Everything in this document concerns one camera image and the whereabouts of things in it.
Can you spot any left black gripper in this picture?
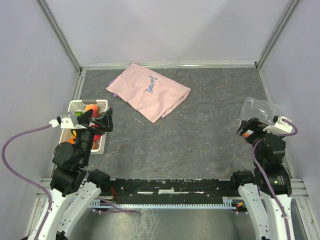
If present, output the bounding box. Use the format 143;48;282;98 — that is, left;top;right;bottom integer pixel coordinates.
74;107;114;165

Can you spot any clear zip top bag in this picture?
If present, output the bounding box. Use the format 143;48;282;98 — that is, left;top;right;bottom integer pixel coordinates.
239;96;278;125

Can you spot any red apple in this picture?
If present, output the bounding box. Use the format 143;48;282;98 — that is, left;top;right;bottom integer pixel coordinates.
91;134;102;150

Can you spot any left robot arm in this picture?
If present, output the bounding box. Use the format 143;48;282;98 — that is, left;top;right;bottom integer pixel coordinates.
27;108;113;240

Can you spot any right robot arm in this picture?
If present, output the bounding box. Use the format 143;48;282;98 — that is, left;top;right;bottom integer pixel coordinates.
229;116;298;240

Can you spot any peach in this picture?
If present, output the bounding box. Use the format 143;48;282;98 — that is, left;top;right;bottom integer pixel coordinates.
83;104;100;118

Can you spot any green apple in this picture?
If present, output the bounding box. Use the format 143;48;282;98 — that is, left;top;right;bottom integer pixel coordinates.
74;111;84;118

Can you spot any white perforated plastic basket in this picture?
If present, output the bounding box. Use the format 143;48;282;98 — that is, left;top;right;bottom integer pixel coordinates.
59;99;109;155

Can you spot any pink cloth with lettering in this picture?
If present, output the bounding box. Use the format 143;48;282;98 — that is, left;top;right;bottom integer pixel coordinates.
106;63;191;124

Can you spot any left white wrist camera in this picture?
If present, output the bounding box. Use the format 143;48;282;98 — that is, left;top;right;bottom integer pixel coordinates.
49;112;87;130

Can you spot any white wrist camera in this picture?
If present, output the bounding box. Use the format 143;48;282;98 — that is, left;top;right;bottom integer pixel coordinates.
49;112;87;130
263;115;293;135

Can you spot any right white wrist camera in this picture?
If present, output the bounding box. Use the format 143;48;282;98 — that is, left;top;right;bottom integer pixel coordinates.
263;115;293;135

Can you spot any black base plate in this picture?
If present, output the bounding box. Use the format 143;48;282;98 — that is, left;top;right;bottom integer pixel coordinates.
100;178;240;205

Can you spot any light blue cable duct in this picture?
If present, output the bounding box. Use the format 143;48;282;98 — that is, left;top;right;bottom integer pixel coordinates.
89;196;238;210

